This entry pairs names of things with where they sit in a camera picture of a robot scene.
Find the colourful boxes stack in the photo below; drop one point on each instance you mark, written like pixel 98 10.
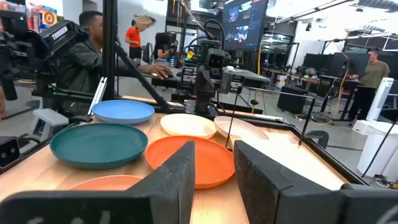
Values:
pixel 43 17

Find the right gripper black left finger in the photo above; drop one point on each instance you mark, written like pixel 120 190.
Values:
pixel 174 186

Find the white tower fan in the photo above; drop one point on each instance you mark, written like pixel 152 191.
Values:
pixel 380 98

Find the person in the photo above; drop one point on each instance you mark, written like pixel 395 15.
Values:
pixel 133 39
pixel 162 45
pixel 79 65
pixel 371 81

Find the light orange plate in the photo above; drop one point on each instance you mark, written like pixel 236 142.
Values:
pixel 107 183

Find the black diagonal frame brace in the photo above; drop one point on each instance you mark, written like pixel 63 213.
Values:
pixel 140 74

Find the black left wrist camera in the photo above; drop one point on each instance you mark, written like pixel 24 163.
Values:
pixel 215 58

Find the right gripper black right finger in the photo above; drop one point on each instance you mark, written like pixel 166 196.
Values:
pixel 264 186

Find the cream plate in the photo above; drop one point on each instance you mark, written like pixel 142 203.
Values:
pixel 188 125

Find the silver metal bracket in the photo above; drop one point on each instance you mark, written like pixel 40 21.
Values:
pixel 98 95

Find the black vertical frame post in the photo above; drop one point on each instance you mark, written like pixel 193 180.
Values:
pixel 109 46

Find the blue plate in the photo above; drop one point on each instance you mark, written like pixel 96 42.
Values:
pixel 122 111

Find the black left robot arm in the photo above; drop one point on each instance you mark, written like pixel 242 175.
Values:
pixel 203 93

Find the grey bracket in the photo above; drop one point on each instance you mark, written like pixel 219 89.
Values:
pixel 49 119

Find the large black display screen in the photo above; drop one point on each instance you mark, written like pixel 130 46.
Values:
pixel 244 23

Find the pale pink plate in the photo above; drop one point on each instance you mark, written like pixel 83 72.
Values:
pixel 245 128

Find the black depth camera box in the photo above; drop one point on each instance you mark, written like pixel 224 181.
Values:
pixel 9 152

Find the cardboard box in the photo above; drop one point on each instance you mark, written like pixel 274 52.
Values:
pixel 143 22

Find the large teal bowl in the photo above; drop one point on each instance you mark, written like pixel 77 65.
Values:
pixel 99 144

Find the white bin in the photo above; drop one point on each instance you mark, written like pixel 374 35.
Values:
pixel 377 146

